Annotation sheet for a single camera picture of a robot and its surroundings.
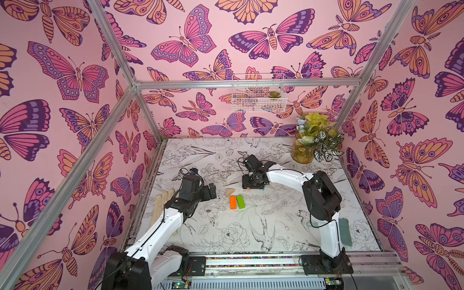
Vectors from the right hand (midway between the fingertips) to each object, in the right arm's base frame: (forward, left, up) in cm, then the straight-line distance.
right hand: (247, 183), depth 96 cm
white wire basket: (+43, -5, +23) cm, 49 cm away
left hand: (-7, +19, +8) cm, 22 cm away
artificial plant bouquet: (+21, -35, +18) cm, 45 cm away
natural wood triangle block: (-4, +9, -1) cm, 10 cm away
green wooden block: (-10, +4, -2) cm, 11 cm away
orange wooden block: (-11, +7, 0) cm, 13 cm away
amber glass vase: (+17, -30, +5) cm, 35 cm away
